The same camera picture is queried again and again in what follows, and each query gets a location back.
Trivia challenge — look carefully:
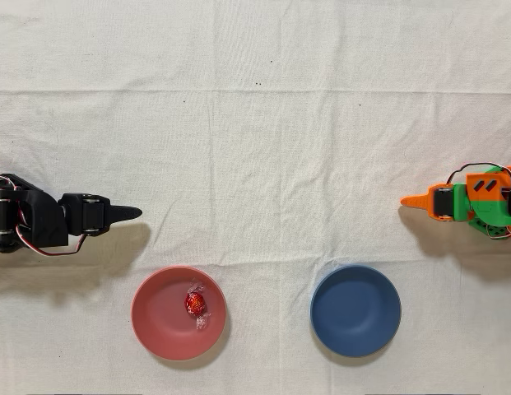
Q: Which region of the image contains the red candy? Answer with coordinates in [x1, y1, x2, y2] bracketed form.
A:
[184, 279, 211, 330]

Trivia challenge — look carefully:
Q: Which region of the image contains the white tablecloth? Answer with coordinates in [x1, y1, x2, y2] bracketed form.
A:
[0, 0, 511, 395]

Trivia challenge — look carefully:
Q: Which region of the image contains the blue bowl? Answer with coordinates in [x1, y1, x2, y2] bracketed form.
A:
[309, 264, 402, 358]

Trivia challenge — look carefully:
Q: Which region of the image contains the red bowl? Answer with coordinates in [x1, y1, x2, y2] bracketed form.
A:
[130, 265, 228, 362]

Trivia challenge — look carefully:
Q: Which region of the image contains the red white black servo cable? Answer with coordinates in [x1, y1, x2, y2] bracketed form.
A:
[446, 162, 508, 184]
[15, 224, 90, 258]
[0, 172, 24, 194]

